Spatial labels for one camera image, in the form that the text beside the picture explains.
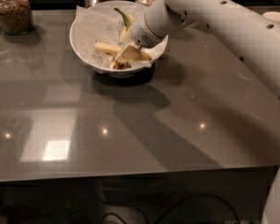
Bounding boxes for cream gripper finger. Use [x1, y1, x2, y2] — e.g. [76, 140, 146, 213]
[119, 32, 131, 46]
[115, 44, 141, 62]

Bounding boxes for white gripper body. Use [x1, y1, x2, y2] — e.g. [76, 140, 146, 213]
[128, 13, 163, 49]

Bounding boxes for yellow banana across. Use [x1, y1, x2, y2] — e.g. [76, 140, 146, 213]
[94, 42, 152, 61]

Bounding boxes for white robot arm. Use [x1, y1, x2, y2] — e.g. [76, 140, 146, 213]
[129, 0, 280, 166]

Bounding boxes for small brown spotted banana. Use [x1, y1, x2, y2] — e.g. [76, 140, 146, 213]
[109, 58, 131, 70]

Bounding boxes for yellow banana with green stem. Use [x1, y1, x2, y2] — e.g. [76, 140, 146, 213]
[115, 7, 134, 33]

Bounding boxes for white ceramic bowl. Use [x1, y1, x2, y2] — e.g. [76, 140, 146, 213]
[69, 0, 169, 79]

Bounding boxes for white paper bowl liner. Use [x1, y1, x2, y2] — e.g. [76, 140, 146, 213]
[74, 5, 164, 71]

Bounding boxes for left glass jar with cereal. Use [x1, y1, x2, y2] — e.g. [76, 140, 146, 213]
[0, 0, 34, 35]

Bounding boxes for black cable below table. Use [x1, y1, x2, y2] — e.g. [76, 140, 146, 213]
[99, 192, 242, 224]

